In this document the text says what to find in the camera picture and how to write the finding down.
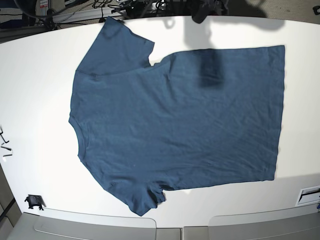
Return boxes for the blue T-shirt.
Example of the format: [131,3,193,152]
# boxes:
[69,17,285,216]

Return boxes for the metal hex keys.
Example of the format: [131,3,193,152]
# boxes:
[0,127,14,162]

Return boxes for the white label plate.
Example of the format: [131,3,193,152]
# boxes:
[295,185,320,207]

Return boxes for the grey chair left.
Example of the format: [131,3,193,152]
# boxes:
[7,213,182,240]

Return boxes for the grey chair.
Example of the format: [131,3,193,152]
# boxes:
[182,204,320,240]
[7,213,182,240]

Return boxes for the grey chair right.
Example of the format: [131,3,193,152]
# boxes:
[182,204,320,240]

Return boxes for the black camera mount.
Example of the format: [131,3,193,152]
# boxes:
[191,0,216,24]

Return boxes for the black cables bundle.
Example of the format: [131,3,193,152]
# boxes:
[22,0,166,28]

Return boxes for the black clamp bracket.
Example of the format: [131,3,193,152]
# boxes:
[24,194,46,211]

